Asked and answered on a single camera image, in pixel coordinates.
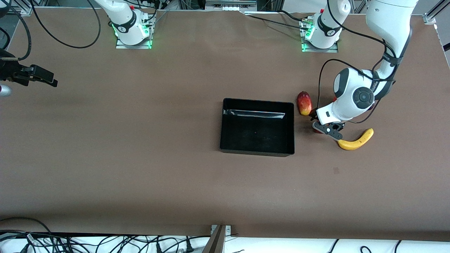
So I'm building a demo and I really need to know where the yellow banana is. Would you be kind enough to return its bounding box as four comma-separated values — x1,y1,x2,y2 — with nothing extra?
337,128,374,151

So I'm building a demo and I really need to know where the black plastic box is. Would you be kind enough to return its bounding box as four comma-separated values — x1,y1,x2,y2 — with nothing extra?
219,98,295,157

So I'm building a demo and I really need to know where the red yellow mango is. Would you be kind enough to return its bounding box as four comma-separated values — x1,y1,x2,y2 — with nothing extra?
296,91,313,116

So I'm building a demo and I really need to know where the grey power strip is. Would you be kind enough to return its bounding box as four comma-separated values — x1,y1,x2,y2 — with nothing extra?
205,0,258,12

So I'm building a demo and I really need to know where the grey metal beam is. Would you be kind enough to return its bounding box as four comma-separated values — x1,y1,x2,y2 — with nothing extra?
201,225,226,253

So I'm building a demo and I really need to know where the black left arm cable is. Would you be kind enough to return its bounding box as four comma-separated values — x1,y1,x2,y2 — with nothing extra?
317,0,412,124

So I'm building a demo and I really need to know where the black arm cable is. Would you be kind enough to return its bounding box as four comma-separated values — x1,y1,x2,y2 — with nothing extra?
0,0,101,61
317,0,412,124

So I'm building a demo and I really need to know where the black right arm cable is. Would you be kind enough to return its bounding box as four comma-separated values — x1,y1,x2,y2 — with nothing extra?
0,0,101,61

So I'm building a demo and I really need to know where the aluminium frame profile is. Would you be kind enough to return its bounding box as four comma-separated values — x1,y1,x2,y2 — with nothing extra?
418,0,450,25
9,0,34,16

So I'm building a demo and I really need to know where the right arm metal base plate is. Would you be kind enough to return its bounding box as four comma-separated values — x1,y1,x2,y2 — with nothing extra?
116,21,154,50

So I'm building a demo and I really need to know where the black base power cable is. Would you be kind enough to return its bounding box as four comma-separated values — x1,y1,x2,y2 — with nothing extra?
243,10,315,29

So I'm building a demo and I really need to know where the black base cable bundle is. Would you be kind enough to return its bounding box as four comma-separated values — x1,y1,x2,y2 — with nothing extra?
130,0,167,22

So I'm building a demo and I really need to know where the black floor cable loop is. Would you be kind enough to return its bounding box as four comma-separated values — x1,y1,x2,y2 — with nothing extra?
0,217,53,235

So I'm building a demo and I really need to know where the small metal bracket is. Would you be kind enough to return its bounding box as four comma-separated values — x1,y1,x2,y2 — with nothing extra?
210,225,232,236

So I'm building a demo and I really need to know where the black cable tangle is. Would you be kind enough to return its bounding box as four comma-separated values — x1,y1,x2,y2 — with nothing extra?
0,230,211,253

